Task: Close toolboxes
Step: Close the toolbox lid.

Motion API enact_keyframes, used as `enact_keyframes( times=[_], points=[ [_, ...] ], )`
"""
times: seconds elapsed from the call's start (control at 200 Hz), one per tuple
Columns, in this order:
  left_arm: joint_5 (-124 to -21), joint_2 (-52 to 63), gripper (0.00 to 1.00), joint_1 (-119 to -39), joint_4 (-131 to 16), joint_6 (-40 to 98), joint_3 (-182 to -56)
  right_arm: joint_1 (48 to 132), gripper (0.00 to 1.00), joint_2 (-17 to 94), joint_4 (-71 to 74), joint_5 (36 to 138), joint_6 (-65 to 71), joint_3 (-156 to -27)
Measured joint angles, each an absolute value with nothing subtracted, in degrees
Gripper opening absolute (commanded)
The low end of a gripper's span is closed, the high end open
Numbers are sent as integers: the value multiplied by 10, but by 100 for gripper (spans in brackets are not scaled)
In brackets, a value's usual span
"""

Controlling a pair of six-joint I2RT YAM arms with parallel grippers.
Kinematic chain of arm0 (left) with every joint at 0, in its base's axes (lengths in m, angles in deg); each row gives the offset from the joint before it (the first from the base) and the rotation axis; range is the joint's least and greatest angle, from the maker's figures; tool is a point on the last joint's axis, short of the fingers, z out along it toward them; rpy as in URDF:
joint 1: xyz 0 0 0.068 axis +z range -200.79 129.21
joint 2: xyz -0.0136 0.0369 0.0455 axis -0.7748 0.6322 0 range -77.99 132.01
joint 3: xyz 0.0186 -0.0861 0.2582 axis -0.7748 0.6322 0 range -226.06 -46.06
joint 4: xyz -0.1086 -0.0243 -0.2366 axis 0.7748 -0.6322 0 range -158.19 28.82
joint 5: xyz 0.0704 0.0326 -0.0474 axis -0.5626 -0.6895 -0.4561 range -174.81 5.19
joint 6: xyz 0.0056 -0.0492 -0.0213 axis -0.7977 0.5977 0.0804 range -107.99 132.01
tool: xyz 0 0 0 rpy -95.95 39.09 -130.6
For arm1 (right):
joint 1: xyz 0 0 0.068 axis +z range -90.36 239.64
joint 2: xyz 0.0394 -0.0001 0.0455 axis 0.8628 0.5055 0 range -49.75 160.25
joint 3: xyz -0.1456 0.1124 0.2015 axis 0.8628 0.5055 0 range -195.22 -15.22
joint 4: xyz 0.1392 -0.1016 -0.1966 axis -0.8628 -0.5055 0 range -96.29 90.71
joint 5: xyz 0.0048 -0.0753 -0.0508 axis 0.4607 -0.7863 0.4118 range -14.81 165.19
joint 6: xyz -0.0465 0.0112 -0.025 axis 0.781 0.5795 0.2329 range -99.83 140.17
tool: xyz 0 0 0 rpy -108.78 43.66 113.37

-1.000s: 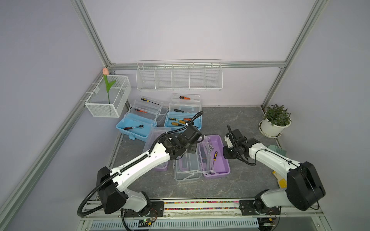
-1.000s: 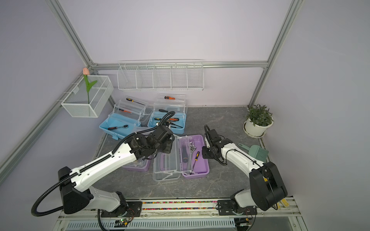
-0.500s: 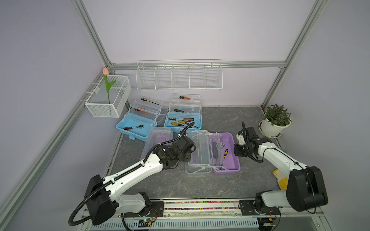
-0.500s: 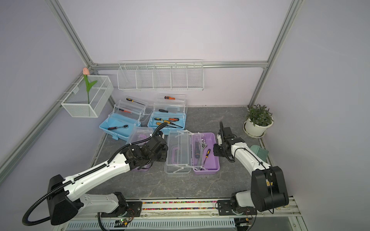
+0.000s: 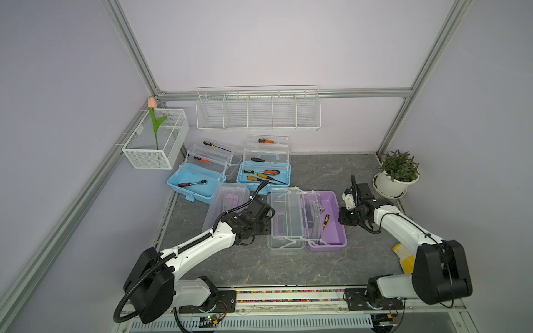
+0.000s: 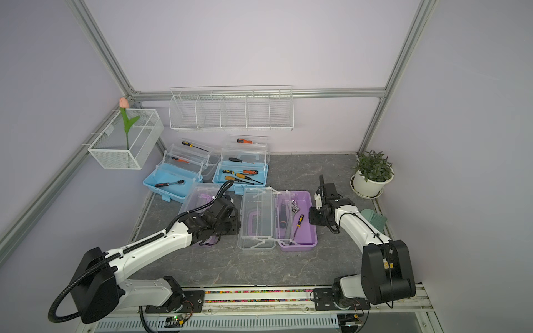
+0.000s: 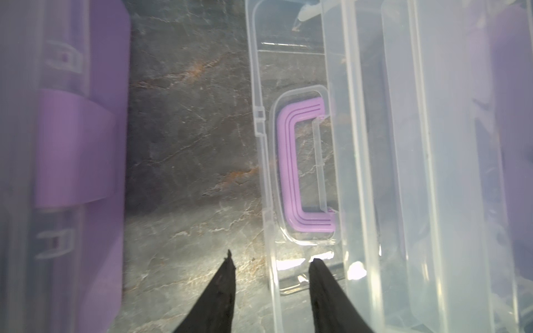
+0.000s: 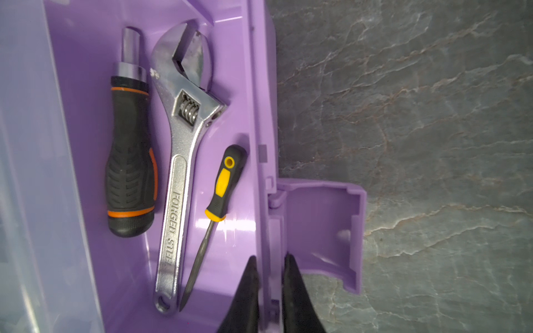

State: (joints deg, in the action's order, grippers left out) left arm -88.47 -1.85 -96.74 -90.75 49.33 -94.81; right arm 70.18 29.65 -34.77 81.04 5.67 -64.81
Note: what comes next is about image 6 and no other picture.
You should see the purple toolbox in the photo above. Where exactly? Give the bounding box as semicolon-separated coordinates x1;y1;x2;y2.
237;187;318;252
167;188;224;248

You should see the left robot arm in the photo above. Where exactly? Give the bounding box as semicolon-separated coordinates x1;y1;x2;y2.
48;196;240;323

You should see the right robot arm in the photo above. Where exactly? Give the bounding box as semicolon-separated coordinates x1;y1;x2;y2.
309;177;416;307

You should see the black orange screwdriver purple box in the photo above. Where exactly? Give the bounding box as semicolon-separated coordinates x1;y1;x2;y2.
279;204;288;229

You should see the potted green plant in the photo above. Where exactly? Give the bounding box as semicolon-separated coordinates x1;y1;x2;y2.
350;150;395;199

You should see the middle blue toolbox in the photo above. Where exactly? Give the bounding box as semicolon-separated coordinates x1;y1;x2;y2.
212;134;270;195

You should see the blue toolbox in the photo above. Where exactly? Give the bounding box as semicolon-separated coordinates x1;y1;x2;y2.
212;134;270;195
142;138;221;203

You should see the left blue toolbox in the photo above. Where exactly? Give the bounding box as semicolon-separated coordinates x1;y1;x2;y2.
142;138;221;203

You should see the orange screwdriver in left tray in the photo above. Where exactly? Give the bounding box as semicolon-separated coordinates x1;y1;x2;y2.
171;156;190;164

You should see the black yellow screwdriver in lid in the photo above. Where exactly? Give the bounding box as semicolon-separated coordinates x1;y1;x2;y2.
181;141;209;152

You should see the orange screwdriver in middle lid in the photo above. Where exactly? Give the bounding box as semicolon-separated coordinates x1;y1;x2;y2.
236;138;253;144

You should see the pink artificial tulip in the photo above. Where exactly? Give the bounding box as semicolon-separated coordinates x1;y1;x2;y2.
119;97;140;150

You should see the yellow handled screwdriver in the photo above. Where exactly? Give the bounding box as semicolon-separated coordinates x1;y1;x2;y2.
235;173;264;185
224;176;254;185

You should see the red handled ratchet wrench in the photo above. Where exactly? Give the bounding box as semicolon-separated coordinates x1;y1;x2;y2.
154;180;185;188

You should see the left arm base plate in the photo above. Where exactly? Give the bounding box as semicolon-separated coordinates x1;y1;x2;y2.
144;289;205;314

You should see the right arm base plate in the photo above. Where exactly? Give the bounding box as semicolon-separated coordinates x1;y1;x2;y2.
310;287;370;311

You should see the white wire wall shelf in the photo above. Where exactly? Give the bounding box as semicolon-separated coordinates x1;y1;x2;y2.
169;85;294;131

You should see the white mesh wall basket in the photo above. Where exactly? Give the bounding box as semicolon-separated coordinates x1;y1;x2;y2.
87;108;164;170

